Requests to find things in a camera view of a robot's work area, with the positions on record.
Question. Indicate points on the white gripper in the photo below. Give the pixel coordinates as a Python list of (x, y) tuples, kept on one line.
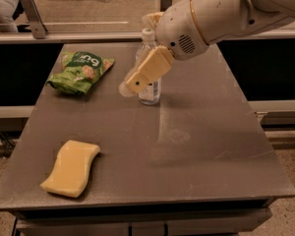
[(177, 29)]

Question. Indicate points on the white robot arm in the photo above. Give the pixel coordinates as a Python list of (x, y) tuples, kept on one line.
[(220, 19)]

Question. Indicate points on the metal bracket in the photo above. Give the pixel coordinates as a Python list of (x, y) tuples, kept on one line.
[(36, 25), (165, 4)]

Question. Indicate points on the yellow sponge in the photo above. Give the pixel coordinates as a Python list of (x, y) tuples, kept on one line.
[(70, 173)]

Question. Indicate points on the clear plastic tea bottle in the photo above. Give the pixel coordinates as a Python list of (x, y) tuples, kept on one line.
[(151, 94)]

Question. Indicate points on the glass barrier rail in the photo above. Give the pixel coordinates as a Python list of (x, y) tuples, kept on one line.
[(121, 36)]

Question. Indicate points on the middle metal bracket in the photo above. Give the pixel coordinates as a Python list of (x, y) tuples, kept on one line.
[(165, 4)]

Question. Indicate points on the seated person in background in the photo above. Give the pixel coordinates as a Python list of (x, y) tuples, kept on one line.
[(3, 7)]

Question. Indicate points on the green snack bag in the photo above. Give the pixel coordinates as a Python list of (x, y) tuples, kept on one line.
[(80, 71)]

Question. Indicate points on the left metal bracket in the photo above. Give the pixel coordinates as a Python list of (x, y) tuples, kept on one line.
[(36, 25)]

